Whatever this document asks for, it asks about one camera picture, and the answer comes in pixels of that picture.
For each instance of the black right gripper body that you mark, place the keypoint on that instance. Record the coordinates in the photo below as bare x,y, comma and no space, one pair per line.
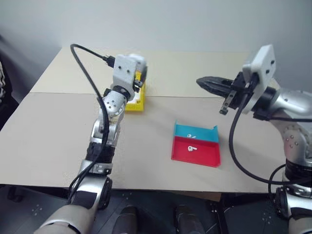
240,95

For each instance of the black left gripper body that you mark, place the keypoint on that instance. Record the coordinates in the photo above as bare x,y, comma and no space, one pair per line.
143,72

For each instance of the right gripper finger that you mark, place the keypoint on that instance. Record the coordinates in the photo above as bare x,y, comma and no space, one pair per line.
212,81
219,90

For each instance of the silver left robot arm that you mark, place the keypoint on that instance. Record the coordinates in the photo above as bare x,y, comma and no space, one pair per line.
109,104

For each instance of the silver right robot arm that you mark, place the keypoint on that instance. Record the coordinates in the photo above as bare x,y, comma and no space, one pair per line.
292,102

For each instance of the white earbud cases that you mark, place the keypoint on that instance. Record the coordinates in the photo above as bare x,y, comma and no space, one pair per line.
136,98

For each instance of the yellow plastic bin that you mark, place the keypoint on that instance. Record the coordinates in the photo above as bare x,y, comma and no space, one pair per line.
136,107

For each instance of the blue plastic tray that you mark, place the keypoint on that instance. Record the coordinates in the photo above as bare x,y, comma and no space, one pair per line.
204,132

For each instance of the white earbuds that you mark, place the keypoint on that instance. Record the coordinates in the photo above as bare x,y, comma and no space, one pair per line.
189,135
190,148

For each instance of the red plastic tray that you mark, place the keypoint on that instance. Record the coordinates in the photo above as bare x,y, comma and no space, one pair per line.
204,156

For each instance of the dark rounded shape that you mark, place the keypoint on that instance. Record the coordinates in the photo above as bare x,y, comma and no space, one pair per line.
189,219
128,219

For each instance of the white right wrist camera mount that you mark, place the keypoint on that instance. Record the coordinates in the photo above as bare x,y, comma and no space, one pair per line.
264,63

